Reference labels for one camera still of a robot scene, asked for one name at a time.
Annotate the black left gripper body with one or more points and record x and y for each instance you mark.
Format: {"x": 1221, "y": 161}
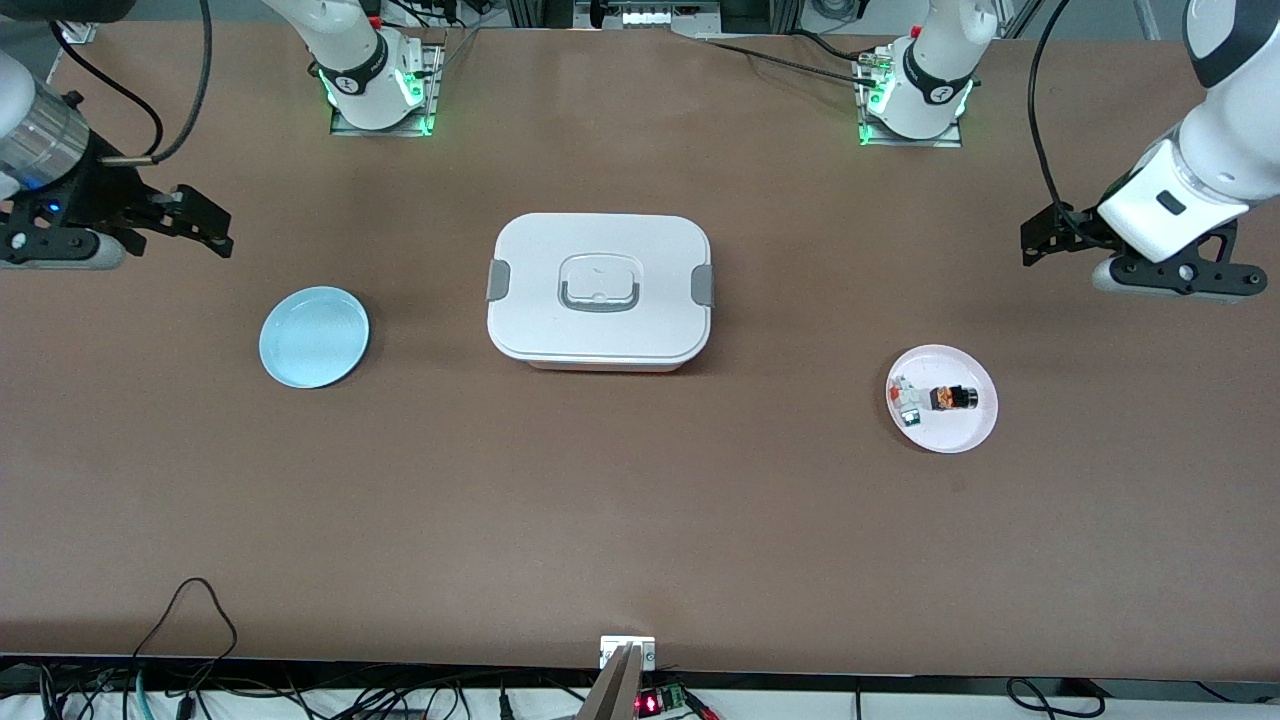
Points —
{"x": 1073, "y": 230}

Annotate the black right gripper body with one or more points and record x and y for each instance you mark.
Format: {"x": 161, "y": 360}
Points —
{"x": 103, "y": 193}

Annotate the orange black push switch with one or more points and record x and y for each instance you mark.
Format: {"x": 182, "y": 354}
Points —
{"x": 952, "y": 398}

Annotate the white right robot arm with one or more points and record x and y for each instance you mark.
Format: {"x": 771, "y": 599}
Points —
{"x": 350, "y": 40}

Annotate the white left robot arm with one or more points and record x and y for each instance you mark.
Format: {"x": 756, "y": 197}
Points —
{"x": 1230, "y": 150}

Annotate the light blue round plate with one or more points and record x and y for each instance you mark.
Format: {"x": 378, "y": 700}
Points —
{"x": 310, "y": 345}

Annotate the aluminium corner profile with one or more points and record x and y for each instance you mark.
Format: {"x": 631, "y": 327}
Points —
{"x": 80, "y": 32}

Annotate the pink round plate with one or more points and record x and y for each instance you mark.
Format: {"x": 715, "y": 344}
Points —
{"x": 960, "y": 430}

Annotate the white lidded lunch box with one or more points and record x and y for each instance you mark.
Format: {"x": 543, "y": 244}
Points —
{"x": 600, "y": 340}

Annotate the circuit board with red LED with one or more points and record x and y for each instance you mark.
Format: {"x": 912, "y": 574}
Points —
{"x": 650, "y": 703}

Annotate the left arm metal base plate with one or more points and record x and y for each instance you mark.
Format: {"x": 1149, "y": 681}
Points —
{"x": 940, "y": 142}

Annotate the white switch with red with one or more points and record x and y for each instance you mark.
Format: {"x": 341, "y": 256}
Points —
{"x": 903, "y": 388}

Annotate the white switch with green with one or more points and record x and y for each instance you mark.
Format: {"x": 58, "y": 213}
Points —
{"x": 910, "y": 412}

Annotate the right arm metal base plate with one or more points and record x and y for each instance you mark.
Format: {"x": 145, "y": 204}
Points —
{"x": 435, "y": 100}

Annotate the aluminium frame rail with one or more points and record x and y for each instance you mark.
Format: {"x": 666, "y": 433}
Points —
{"x": 530, "y": 12}

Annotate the white metal camera bracket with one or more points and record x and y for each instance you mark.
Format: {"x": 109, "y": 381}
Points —
{"x": 610, "y": 650}

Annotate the grey camera mount beam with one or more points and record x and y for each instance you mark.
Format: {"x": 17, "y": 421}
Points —
{"x": 615, "y": 695}

